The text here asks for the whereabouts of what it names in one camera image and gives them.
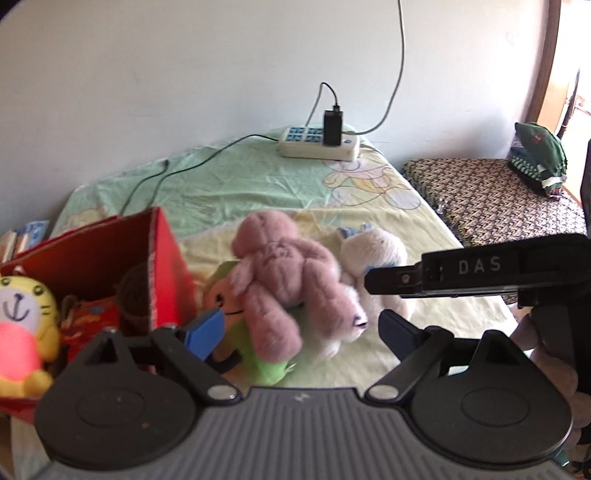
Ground green plush toy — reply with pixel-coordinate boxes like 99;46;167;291
202;261;294;390

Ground white plush rabbit blue ears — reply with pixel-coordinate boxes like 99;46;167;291
338;224;415;325

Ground pink plush rabbit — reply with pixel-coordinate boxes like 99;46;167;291
229;210;369;363

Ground person's right hand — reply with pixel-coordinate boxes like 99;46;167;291
510;308;590;462

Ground patterned covered bench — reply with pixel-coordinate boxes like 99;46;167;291
403;158;586;247

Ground red cardboard box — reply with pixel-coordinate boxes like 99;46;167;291
1;208;197;422

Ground red plush item in box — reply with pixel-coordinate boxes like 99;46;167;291
60;295;119;363

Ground cartoon print bed sheet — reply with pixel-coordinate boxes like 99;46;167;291
11;124;523;480

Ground yellow plush tiger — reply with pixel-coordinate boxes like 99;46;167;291
0;276;60;399

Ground blue packages beside bed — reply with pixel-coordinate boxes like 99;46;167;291
0;220;49;263

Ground white power strip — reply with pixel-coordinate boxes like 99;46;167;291
277;126;361;162

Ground black charger adapter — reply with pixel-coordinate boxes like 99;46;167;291
322;104;342;147

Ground black charger cable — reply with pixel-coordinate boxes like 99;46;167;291
118;81;342;217

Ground grey power strip cord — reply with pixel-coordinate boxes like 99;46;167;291
341;0;407;137

